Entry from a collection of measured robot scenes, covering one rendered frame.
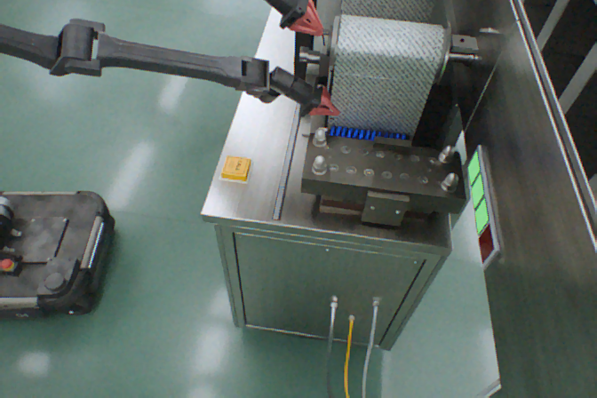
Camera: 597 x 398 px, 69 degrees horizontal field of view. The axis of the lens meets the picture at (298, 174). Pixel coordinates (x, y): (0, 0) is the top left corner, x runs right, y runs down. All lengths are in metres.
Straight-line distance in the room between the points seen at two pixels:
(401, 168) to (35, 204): 1.66
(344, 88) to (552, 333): 0.71
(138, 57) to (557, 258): 0.85
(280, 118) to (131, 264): 1.13
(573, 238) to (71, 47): 0.93
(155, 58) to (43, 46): 0.22
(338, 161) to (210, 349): 1.12
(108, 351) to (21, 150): 1.34
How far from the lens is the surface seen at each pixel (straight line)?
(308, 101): 1.10
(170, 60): 1.03
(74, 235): 2.08
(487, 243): 0.85
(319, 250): 1.22
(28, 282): 2.04
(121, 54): 1.02
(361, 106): 1.14
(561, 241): 0.66
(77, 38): 1.03
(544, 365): 0.69
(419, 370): 2.00
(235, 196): 1.19
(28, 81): 3.37
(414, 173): 1.12
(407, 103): 1.14
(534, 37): 0.86
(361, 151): 1.14
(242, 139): 1.33
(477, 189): 0.93
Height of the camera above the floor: 1.85
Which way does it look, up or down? 50 degrees down
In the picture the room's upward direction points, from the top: 4 degrees clockwise
